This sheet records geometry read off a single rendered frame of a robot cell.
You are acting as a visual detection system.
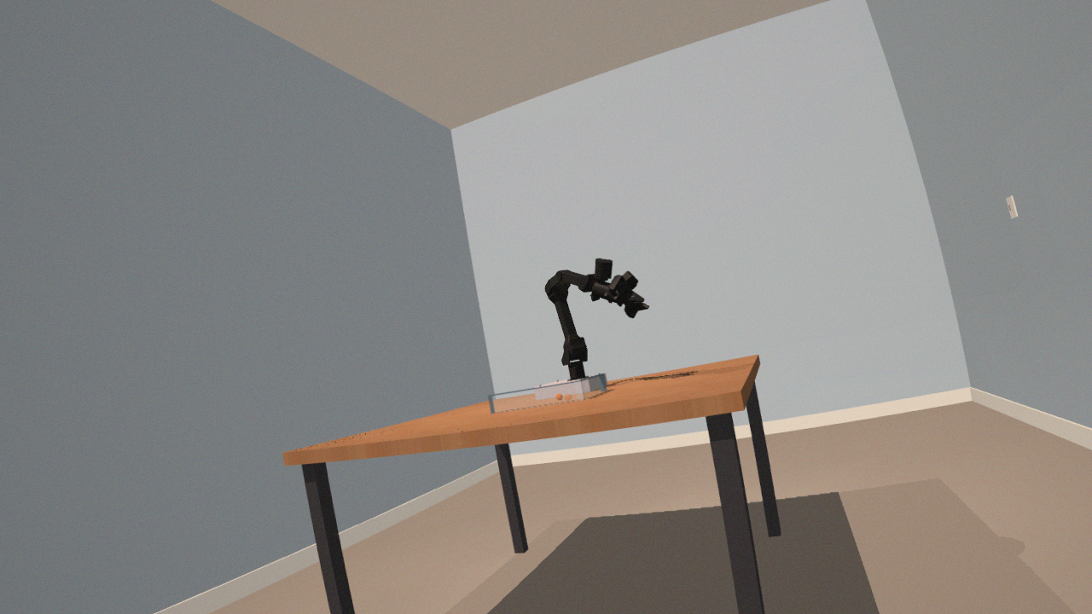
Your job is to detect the low clear walls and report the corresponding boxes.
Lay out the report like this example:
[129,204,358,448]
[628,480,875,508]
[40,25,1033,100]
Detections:
[490,375,607,414]

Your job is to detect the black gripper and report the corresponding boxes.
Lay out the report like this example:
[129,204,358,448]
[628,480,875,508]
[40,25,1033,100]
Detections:
[603,275,649,318]

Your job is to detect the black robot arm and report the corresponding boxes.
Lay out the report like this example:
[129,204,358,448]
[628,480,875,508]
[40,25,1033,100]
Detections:
[545,258,638,381]

